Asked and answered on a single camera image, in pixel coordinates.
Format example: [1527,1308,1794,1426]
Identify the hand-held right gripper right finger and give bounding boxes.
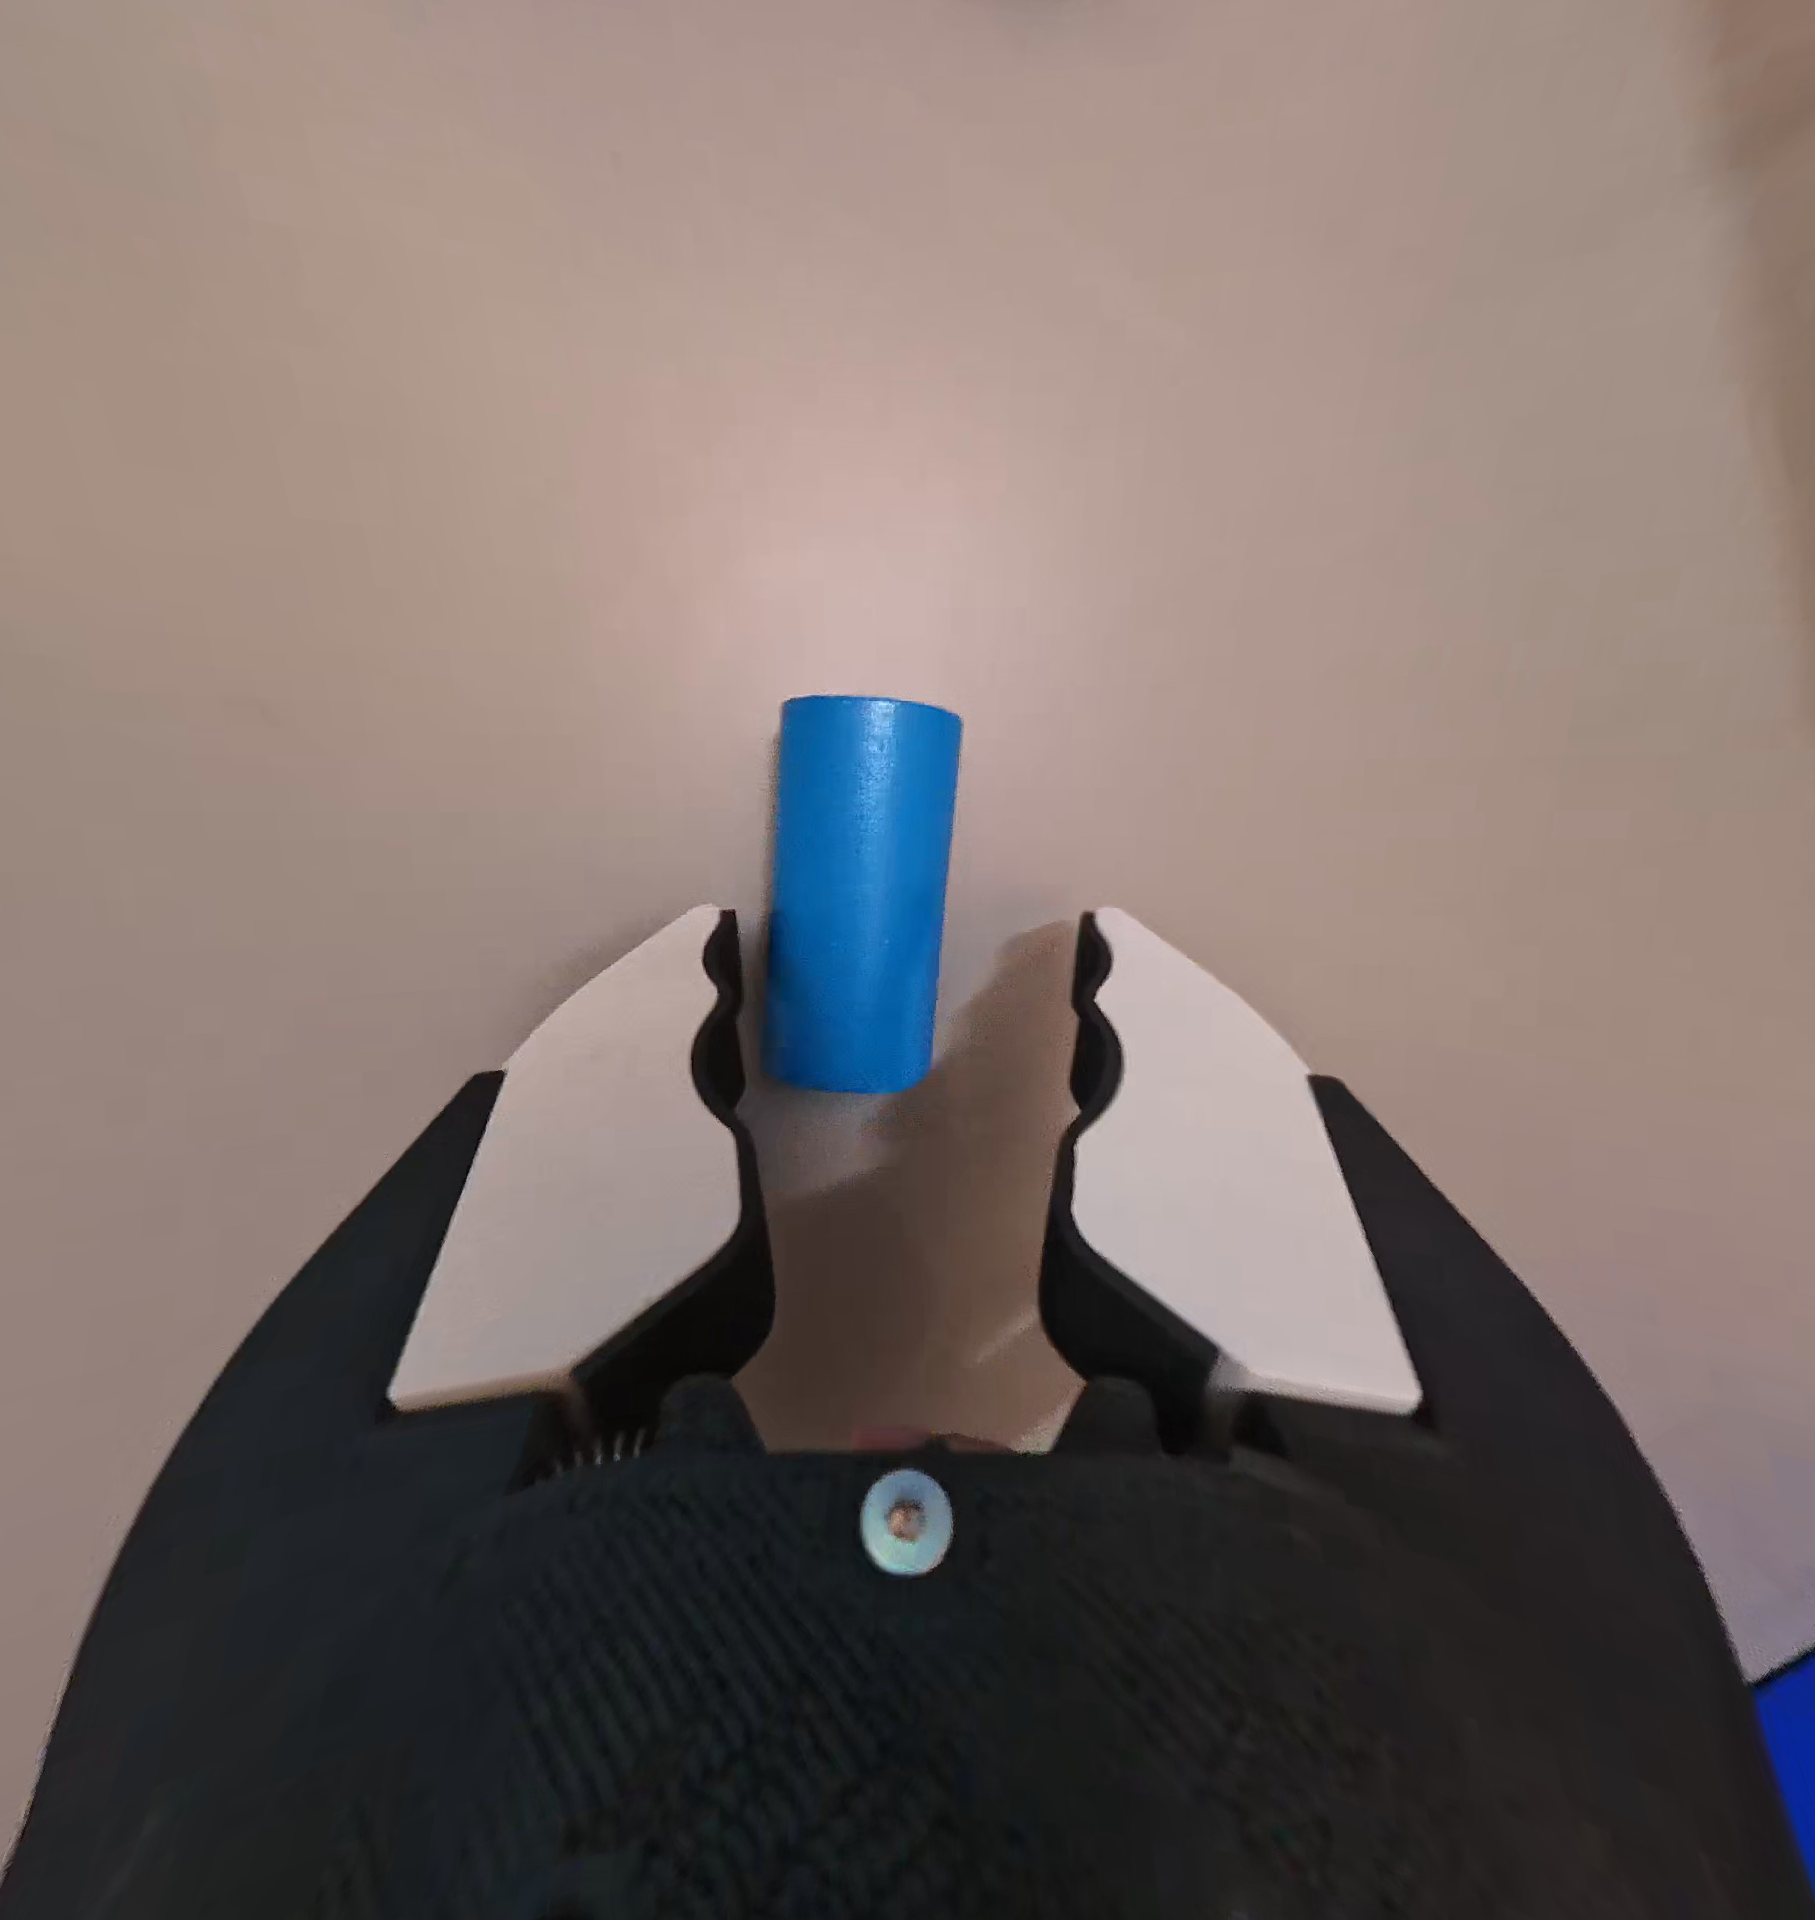
[1039,906,1427,1450]

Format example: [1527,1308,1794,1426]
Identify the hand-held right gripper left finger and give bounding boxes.
[386,906,779,1421]

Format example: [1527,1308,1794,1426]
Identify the blue cylinder block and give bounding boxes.
[762,693,971,1094]

